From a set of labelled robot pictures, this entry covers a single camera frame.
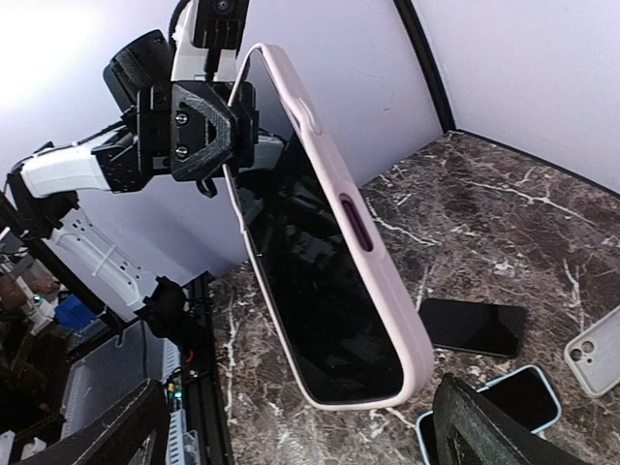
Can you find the white slotted cable duct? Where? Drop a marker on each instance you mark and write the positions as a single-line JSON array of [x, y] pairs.
[[182, 446]]

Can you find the phone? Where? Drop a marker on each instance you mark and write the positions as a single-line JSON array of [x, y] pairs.
[[525, 395], [348, 326]]

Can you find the right black frame post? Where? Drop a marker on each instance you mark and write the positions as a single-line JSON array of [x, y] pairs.
[[428, 65]]

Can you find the small green circuit board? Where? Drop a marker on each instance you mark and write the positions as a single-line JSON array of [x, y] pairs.
[[174, 391]]

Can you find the white phone case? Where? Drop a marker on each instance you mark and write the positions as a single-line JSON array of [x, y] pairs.
[[593, 356]]

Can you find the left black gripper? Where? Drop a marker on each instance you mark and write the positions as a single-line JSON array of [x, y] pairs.
[[198, 126]]

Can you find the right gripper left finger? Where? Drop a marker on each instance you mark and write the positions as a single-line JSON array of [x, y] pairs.
[[140, 420]]

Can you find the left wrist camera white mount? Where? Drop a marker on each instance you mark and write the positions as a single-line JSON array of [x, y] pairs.
[[205, 37]]

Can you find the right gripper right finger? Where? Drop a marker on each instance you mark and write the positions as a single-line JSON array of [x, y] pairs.
[[469, 429]]

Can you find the black smartphone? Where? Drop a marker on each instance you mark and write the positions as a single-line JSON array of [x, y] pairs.
[[474, 328]]

